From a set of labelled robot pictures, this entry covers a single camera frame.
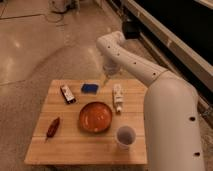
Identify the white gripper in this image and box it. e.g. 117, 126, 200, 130
103, 60, 120, 86

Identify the red chili pepper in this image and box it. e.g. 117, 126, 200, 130
46, 117, 60, 139

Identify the dark candy bar wrapper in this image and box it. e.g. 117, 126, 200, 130
60, 85, 76, 104

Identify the white machine base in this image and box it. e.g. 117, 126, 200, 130
48, 0, 80, 13

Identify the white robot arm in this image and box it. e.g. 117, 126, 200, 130
96, 31, 205, 171

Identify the black box on floor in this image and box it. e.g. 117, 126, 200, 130
122, 21, 140, 39

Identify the black floor cable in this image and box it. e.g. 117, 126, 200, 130
44, 9, 68, 28

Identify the long metal rail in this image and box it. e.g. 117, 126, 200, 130
121, 0, 213, 108

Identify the blue sponge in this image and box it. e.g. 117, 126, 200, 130
81, 84, 98, 94

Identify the white plastic cup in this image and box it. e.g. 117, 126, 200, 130
115, 126, 136, 149

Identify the white tube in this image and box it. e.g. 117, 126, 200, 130
113, 84, 123, 113

